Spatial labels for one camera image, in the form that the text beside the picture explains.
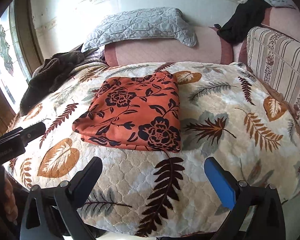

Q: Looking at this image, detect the grey quilted pillow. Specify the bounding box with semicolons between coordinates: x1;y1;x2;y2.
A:
81;7;197;52

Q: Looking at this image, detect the orange floral garment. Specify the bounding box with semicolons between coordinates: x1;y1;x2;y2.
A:
72;71;181;153

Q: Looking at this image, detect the dark brown fleece blanket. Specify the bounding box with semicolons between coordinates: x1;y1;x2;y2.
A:
19;48;97;116

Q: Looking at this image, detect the striped floral folded quilt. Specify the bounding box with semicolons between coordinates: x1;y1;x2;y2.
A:
247;27;300;126

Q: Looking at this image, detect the leaf-patterned cream blanket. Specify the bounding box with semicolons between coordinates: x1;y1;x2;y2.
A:
4;62;300;237

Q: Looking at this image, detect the person's left hand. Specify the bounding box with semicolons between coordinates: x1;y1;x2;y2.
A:
3;178;18;222

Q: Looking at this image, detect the black garment on bed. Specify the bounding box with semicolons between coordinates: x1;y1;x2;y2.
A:
217;0;271;45

